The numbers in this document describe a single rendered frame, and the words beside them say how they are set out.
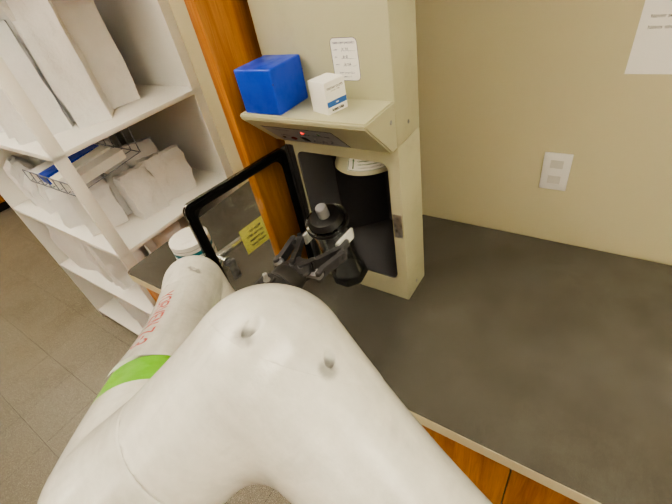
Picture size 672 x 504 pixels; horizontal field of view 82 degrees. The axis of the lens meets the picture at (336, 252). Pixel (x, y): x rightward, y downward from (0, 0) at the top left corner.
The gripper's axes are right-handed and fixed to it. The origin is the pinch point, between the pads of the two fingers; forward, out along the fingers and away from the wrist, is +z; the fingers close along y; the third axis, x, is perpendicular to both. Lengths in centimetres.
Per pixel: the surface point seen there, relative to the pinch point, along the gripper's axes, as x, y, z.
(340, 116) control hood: -30.1, -8.3, 0.4
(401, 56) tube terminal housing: -37.0, -15.4, 13.1
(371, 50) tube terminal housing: -39.2, -11.4, 9.1
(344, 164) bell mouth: -12.9, 0.8, 11.6
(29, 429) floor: 121, 171, -82
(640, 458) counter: 27, -71, -9
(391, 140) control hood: -23.1, -15.4, 6.6
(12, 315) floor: 121, 284, -46
